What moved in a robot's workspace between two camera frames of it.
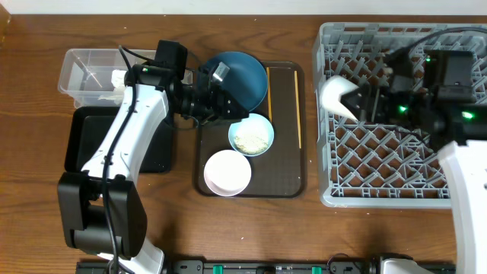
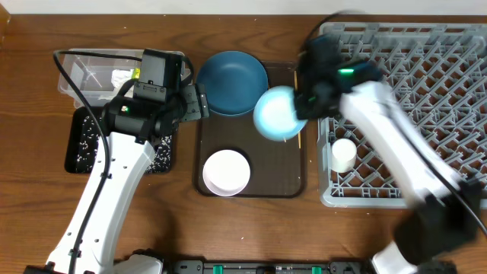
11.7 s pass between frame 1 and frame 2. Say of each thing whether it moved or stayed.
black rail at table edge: stayed
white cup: moved
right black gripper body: moved
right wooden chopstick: stayed
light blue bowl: moved
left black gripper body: moved
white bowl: stayed
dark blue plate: stayed
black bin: stayed
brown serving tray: stayed
